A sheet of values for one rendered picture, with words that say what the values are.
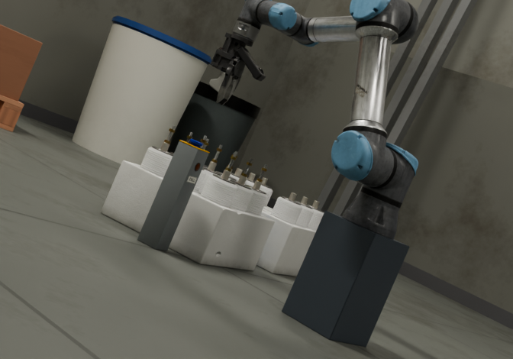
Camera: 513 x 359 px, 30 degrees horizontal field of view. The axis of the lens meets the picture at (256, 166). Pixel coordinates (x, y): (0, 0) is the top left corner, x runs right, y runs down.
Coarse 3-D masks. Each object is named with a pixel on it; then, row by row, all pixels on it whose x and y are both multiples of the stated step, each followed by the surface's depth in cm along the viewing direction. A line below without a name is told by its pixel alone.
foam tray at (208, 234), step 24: (120, 168) 297; (120, 192) 296; (144, 192) 292; (192, 192) 287; (120, 216) 294; (144, 216) 291; (192, 216) 284; (216, 216) 281; (240, 216) 292; (264, 216) 316; (192, 240) 283; (216, 240) 284; (240, 240) 298; (264, 240) 314; (216, 264) 290; (240, 264) 305
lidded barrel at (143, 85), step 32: (128, 32) 509; (160, 32) 504; (128, 64) 507; (160, 64) 507; (192, 64) 516; (96, 96) 515; (128, 96) 507; (160, 96) 511; (96, 128) 512; (128, 128) 509; (160, 128) 518; (128, 160) 513
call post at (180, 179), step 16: (176, 160) 274; (192, 160) 272; (176, 176) 274; (192, 176) 275; (160, 192) 275; (176, 192) 273; (160, 208) 274; (176, 208) 274; (144, 224) 275; (160, 224) 273; (176, 224) 278; (144, 240) 275; (160, 240) 273
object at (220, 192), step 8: (208, 176) 289; (208, 184) 288; (216, 184) 286; (224, 184) 286; (232, 184) 288; (208, 192) 287; (216, 192) 286; (224, 192) 286; (232, 192) 288; (216, 200) 286; (224, 200) 287
